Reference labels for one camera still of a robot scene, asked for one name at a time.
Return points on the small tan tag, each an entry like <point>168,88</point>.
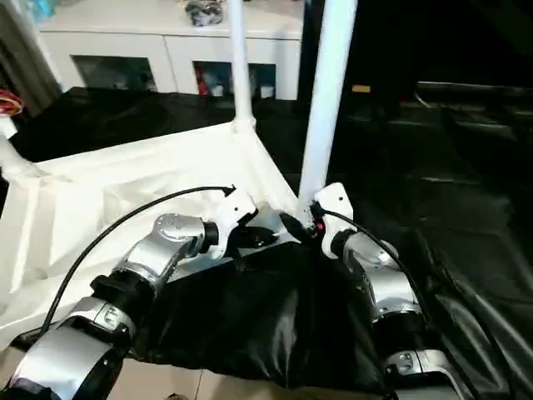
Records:
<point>361,88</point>

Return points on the white plastic table top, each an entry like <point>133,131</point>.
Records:
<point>108,192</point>

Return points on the white cabinet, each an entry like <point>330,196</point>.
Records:
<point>158,37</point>

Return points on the black plastic mat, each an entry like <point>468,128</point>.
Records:
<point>283,325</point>

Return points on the grey crumpled bundle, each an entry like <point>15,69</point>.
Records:
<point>205,12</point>

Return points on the white plastic table leg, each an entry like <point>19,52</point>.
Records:
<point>240,58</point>
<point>15,154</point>
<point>326,100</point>

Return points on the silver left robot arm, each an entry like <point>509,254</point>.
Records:
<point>150,258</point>

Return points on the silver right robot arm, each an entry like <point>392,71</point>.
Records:
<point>379,275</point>

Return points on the small red bottle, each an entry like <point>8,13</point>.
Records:
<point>202,83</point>

